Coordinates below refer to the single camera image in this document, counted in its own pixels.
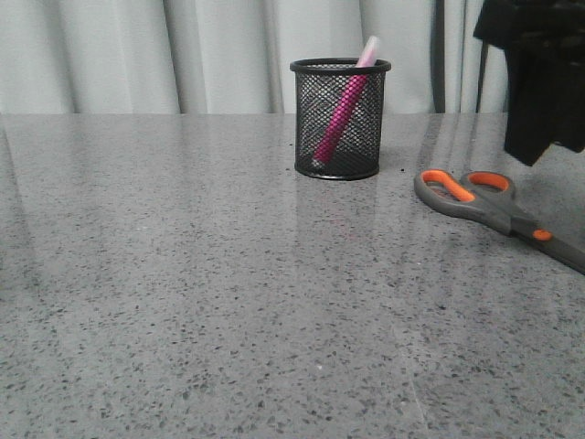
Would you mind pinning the grey orange scissors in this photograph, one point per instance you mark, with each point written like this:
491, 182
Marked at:
490, 199

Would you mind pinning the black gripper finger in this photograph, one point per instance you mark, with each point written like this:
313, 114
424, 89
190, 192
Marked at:
535, 113
569, 130

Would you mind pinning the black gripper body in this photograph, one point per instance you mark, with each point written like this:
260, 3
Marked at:
504, 23

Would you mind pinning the black mesh pen holder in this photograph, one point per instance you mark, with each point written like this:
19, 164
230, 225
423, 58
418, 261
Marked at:
319, 84

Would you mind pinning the grey curtain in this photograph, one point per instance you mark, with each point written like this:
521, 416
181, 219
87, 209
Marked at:
234, 56

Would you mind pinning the pink marker pen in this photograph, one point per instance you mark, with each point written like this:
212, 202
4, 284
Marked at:
345, 107

